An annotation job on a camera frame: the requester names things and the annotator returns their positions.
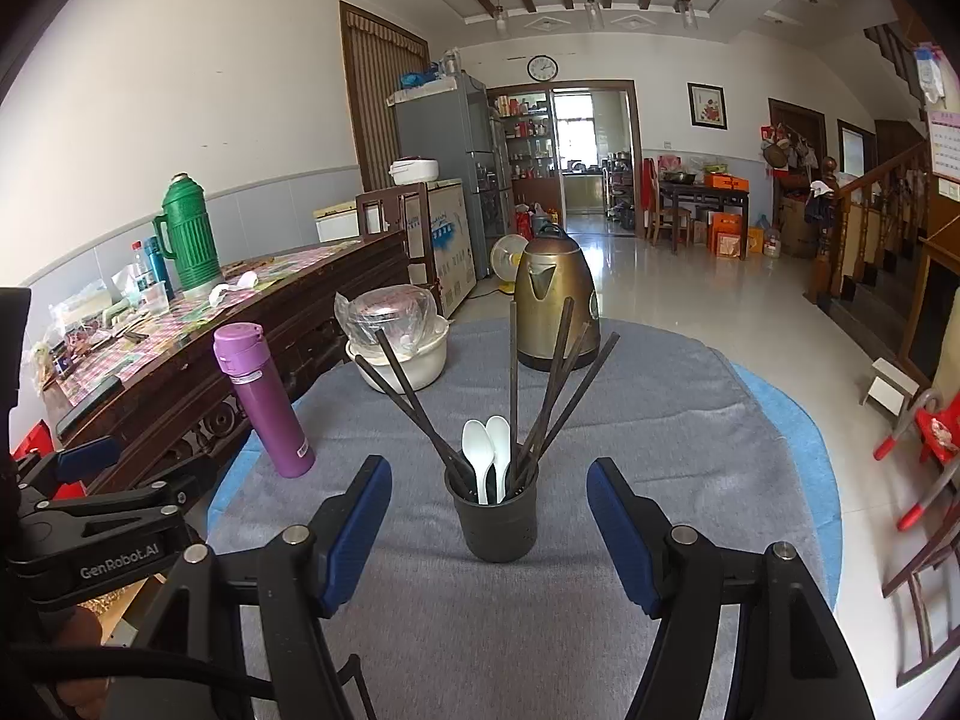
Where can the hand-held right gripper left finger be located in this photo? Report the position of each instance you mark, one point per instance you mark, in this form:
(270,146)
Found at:
(352,540)

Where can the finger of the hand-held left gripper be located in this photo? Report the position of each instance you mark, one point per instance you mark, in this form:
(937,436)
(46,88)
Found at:
(86,459)
(150,499)

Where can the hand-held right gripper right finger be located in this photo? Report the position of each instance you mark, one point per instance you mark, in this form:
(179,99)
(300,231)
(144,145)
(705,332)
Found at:
(622,540)

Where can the black utensil holder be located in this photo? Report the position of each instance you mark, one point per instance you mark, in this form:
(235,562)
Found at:
(491,525)

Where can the white plastic spoon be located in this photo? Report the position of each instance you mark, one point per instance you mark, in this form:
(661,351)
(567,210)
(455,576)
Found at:
(499,439)
(476,446)

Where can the bunch of dark chopsticks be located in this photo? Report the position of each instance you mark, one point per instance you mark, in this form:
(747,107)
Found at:
(514,390)

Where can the grey fleece blanket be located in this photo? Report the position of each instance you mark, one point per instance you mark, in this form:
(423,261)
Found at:
(675,420)

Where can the purple thermos bottle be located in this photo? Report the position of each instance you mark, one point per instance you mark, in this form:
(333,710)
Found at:
(262,405)

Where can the white plastic basin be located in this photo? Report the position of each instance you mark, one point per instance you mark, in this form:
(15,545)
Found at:
(405,371)

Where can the blue bottle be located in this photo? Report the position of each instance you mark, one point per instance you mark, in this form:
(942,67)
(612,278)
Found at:
(157,266)

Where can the light blue table cloth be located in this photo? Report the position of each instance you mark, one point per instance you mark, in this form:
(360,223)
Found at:
(810,435)

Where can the clear plastic bagged bowl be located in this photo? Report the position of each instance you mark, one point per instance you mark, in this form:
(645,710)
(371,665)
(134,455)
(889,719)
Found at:
(390,315)

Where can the green thermos flask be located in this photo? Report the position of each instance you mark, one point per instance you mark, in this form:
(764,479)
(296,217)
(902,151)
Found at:
(187,240)

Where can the dark wooden sideboard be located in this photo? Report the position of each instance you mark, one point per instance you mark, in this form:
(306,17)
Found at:
(300,300)

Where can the gold electric kettle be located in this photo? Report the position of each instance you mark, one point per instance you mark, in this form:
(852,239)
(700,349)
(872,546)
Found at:
(555,300)

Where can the dark wooden chair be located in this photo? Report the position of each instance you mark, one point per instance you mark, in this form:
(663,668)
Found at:
(921,566)

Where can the white floor fan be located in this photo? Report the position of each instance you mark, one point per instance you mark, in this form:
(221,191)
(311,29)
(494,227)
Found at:
(508,255)

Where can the white chest freezer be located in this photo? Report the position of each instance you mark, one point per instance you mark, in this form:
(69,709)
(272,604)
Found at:
(446,247)

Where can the white step stool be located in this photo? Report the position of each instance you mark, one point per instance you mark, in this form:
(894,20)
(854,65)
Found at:
(892,371)

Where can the tall orange box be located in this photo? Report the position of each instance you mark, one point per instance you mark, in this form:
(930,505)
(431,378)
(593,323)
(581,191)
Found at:
(726,236)

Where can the red plastic chair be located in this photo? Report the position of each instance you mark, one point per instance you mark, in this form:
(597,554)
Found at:
(941,439)

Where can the clear water jug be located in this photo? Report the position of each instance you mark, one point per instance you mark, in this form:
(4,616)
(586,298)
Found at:
(772,240)

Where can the dark wooden side table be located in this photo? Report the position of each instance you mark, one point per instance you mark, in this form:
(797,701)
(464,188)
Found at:
(705,196)

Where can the flat orange box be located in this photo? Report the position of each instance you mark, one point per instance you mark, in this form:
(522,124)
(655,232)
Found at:
(726,181)

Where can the white rice cooker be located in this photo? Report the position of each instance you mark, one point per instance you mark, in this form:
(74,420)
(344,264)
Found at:
(412,171)

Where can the wooden stair railing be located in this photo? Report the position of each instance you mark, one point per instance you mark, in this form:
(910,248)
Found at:
(847,240)

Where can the grey refrigerator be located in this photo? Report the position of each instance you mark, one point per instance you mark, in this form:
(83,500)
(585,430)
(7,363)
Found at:
(450,135)

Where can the shelf with bottles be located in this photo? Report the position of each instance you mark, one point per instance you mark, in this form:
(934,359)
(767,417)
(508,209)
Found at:
(525,135)

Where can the brown striped curtain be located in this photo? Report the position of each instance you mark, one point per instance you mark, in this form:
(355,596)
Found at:
(379,90)

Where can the framed wall picture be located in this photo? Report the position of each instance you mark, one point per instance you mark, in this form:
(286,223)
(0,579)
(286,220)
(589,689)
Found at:
(707,106)

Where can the round wall clock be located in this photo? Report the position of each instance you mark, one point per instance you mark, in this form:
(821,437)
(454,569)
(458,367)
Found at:
(541,68)

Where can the wall calendar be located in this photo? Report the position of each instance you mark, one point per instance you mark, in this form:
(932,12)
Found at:
(946,150)

